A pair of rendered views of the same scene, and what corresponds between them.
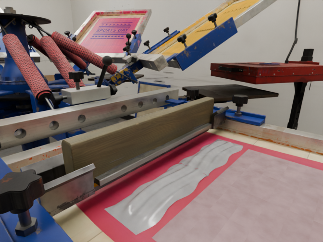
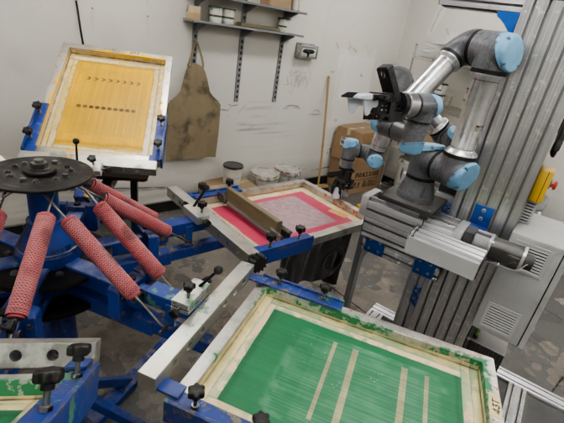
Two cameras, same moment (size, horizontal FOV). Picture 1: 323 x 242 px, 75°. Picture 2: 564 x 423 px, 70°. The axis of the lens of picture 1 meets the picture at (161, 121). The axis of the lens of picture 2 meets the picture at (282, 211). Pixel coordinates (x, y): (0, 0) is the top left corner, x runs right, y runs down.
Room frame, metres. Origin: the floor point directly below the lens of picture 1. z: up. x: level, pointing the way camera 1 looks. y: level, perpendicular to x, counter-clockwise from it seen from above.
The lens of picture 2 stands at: (0.11, 1.67, 1.82)
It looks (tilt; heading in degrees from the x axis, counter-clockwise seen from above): 25 degrees down; 276
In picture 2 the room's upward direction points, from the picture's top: 9 degrees clockwise
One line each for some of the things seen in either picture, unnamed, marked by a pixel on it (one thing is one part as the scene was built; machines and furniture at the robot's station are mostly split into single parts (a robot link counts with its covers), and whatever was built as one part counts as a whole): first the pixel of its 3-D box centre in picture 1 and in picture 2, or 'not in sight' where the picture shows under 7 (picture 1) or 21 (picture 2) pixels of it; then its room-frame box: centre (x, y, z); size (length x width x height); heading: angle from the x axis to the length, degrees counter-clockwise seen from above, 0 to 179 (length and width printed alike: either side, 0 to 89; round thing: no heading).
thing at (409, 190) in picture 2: not in sight; (417, 185); (-0.26, 0.05, 1.31); 0.15 x 0.15 x 0.10
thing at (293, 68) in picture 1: (267, 71); not in sight; (1.43, -0.71, 1.06); 0.61 x 0.46 x 0.12; 109
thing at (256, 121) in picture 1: (212, 118); (215, 196); (0.64, -0.16, 0.98); 0.30 x 0.05 x 0.07; 49
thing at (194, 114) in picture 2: not in sight; (195, 103); (1.39, -1.86, 1.06); 0.53 x 0.07 x 1.05; 49
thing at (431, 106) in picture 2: not in sight; (423, 107); (-0.14, 0.32, 1.65); 0.11 x 0.08 x 0.09; 39
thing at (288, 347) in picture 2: not in sight; (304, 340); (0.08, 0.80, 1.05); 1.08 x 0.61 x 0.23; 169
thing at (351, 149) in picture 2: not in sight; (350, 148); (0.01, -0.43, 1.28); 0.09 x 0.08 x 0.11; 11
